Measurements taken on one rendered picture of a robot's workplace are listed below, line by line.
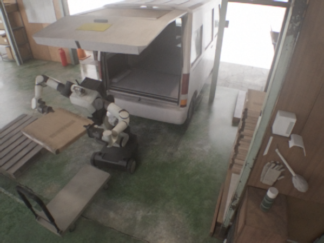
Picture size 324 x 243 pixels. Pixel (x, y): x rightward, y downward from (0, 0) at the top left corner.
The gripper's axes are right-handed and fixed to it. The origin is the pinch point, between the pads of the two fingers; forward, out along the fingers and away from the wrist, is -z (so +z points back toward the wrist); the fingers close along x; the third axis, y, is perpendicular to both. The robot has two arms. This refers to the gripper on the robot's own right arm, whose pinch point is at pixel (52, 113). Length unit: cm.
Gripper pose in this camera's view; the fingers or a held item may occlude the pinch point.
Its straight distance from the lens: 212.1
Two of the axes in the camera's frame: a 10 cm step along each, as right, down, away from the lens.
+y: 5.1, -5.1, 6.9
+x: 0.0, -8.1, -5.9
